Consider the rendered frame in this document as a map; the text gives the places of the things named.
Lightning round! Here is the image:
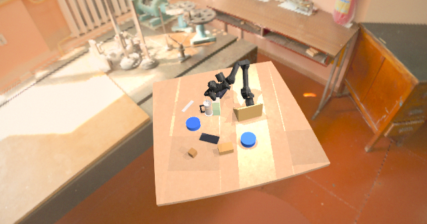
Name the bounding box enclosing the white flat bar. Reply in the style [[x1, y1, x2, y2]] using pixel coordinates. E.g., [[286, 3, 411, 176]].
[[181, 101, 194, 112]]

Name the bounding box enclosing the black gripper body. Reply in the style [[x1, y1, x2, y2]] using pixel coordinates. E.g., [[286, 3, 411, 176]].
[[209, 83, 222, 101]]

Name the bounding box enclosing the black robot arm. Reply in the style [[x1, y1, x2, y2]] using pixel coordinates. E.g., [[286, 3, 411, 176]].
[[207, 59, 255, 107]]

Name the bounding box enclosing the blue round disc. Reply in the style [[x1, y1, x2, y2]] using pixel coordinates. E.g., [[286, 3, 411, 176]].
[[185, 117, 201, 131], [240, 131, 256, 148]]

